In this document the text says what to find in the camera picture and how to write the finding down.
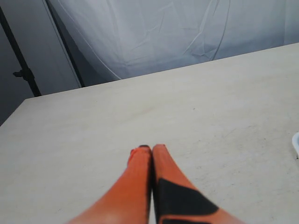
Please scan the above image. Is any black stand pole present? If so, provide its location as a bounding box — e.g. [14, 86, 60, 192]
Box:
[0, 8, 42, 97]

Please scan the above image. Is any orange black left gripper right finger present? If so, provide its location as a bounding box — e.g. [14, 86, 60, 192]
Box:
[152, 144, 244, 224]

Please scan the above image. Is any white fabric backdrop curtain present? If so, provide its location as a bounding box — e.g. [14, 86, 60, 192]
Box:
[49, 0, 299, 86]

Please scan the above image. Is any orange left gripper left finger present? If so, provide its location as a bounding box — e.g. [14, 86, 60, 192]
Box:
[68, 145, 151, 224]

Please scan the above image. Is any white rectangular plastic tray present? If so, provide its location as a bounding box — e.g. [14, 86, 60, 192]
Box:
[292, 132, 299, 157]

